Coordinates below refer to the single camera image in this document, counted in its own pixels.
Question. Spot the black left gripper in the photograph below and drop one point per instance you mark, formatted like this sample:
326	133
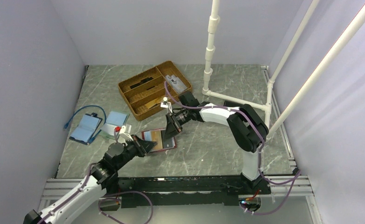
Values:
145	146

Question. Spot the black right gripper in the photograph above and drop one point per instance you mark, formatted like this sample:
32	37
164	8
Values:
172	129

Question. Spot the red leather card holder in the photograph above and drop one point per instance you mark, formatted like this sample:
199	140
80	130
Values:
146	135

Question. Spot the white VIP card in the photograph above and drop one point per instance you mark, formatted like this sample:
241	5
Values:
176	83

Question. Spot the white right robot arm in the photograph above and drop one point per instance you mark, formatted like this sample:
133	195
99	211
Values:
248	129

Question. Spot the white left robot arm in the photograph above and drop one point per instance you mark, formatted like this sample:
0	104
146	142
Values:
101	178

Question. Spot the black card in holder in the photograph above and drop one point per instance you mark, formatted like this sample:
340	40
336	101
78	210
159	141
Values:
168	143

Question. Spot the tan card in tray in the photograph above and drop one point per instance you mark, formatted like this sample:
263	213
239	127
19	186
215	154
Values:
153	103

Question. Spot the light blue card holder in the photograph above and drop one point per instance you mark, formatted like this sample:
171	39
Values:
113	120

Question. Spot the black leather card holder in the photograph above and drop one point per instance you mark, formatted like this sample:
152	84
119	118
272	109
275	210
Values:
231	104

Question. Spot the open blue card holder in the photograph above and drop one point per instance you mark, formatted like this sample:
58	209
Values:
85	131

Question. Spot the woven brown organizer tray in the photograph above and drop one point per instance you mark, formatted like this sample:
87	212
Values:
137	98

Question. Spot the black item in tray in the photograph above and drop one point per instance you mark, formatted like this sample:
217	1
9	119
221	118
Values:
141	82

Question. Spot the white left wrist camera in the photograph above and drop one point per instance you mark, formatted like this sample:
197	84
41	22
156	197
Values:
122	134

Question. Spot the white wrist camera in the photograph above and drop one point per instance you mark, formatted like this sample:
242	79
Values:
164	103
122	134

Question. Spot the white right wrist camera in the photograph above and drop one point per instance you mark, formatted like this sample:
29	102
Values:
164	103

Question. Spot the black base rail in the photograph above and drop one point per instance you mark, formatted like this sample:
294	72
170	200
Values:
185	190

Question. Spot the white PVC pipe frame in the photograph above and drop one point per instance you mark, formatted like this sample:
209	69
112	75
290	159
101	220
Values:
355	24

